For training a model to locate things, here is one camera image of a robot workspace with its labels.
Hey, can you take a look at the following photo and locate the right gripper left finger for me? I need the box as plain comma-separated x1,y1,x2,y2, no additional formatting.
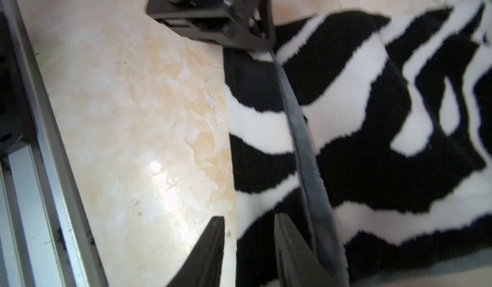
167,216,225,287

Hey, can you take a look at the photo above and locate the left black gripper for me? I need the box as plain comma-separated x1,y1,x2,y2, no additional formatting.
146,0,275,51

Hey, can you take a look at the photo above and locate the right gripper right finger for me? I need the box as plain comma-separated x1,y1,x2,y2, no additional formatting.
274,214,334,287

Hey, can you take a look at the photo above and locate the grey zebra plush pillowcase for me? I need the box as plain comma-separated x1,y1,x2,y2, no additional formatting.
224,1,491,286

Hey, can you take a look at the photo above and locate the aluminium mounting rail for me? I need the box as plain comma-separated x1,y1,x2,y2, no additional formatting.
1,0,108,286

